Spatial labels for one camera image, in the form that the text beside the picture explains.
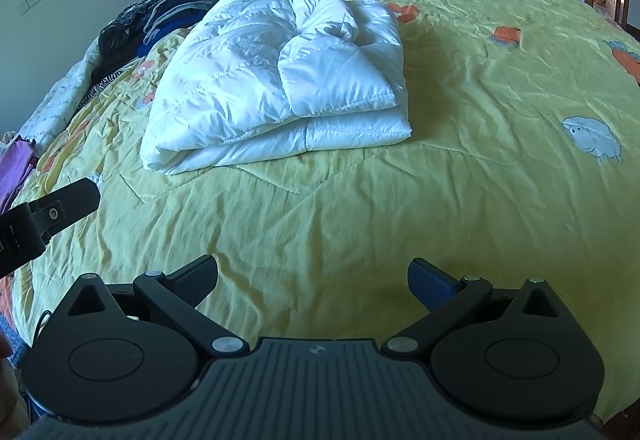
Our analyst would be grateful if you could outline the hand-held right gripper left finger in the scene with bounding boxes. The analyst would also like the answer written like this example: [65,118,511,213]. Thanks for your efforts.
[65,254,250,361]

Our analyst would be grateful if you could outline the purple cloth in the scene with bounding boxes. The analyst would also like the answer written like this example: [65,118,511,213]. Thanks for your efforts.
[0,135,40,216]

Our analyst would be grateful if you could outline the pile of dark striped clothes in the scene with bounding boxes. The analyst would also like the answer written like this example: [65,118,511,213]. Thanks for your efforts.
[135,0,237,58]

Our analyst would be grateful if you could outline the yellow printed blanket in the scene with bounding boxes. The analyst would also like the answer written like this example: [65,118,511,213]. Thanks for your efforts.
[7,0,640,423]

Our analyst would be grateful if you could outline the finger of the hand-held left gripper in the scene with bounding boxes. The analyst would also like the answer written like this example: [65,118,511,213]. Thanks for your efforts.
[27,179,102,238]

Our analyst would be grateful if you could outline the black white patterned knit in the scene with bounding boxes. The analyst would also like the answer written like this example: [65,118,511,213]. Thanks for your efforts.
[90,0,153,96]

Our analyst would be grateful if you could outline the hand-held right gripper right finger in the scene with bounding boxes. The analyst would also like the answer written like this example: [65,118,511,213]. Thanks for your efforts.
[380,259,571,361]

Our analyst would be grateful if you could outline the white patterned quilt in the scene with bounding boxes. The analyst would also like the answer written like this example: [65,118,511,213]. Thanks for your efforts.
[15,34,126,147]

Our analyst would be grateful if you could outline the white down jacket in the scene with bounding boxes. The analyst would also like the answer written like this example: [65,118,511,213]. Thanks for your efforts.
[140,0,414,176]

